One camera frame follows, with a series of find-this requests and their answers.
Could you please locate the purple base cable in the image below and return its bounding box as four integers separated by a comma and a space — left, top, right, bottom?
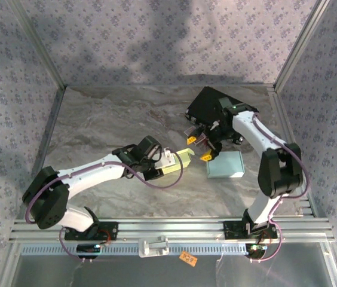
58, 224, 86, 264
247, 220, 282, 264

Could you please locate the black hard case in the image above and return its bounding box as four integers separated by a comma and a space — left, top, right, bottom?
183, 86, 259, 126

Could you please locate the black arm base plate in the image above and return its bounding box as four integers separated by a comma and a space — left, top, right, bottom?
223, 220, 278, 240
63, 221, 119, 242

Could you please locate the aluminium frame post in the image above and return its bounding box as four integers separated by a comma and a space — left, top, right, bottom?
274, 0, 333, 91
7, 0, 67, 90

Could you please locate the light blue paper box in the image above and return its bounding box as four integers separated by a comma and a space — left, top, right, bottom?
206, 151, 245, 179

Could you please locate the grey slotted cable duct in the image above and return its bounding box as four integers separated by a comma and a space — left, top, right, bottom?
19, 242, 255, 257

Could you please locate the wide aluminium mounting rail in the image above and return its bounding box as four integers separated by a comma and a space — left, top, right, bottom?
9, 217, 335, 243

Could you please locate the light green paper box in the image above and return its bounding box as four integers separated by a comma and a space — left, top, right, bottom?
159, 148, 195, 177

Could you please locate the black controller board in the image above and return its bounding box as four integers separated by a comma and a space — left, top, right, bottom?
76, 243, 102, 259
245, 243, 268, 259

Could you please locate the grey metal sheet panel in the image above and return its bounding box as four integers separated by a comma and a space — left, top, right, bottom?
7, 243, 336, 287

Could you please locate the thin aluminium floor rail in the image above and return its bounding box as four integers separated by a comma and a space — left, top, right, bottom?
63, 84, 277, 90
268, 89, 317, 218
19, 88, 65, 219

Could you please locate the orange paper tag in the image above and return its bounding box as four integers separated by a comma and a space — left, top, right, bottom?
179, 251, 198, 265

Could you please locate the clear plastic bracket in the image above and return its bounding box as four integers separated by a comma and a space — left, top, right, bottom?
137, 235, 170, 258

